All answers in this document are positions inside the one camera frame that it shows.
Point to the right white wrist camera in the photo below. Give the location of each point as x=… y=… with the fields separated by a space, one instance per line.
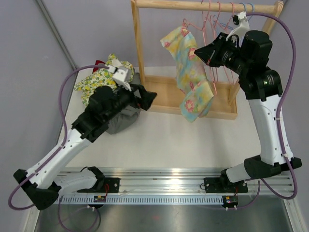
x=241 y=21

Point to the grey skirt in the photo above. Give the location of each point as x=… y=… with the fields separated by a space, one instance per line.
x=128 y=115

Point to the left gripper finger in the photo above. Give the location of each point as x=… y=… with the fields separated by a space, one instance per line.
x=139 y=88
x=147 y=99

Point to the aluminium rail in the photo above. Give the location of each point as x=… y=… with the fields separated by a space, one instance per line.
x=170 y=186

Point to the red skirt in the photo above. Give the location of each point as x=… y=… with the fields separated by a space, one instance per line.
x=98 y=64

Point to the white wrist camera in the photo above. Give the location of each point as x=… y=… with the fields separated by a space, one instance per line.
x=241 y=21
x=120 y=76

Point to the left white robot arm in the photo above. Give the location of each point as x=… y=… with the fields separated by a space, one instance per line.
x=41 y=182

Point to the pink wire hanger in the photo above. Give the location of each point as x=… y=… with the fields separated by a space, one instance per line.
x=206 y=19
x=225 y=28
x=193 y=24

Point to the pastel floral skirt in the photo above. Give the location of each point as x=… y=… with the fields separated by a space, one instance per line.
x=191 y=77

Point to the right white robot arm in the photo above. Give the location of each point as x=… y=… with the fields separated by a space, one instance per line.
x=263 y=90

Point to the lemon print skirt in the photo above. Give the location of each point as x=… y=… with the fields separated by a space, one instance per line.
x=101 y=77

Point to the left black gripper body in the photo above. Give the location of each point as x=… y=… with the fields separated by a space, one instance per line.
x=122 y=98

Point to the wooden clothes rack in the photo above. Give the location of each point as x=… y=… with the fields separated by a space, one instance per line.
x=169 y=97

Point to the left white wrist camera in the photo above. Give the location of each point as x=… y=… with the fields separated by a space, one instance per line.
x=120 y=76

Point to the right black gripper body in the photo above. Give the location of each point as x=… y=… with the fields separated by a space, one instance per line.
x=226 y=54

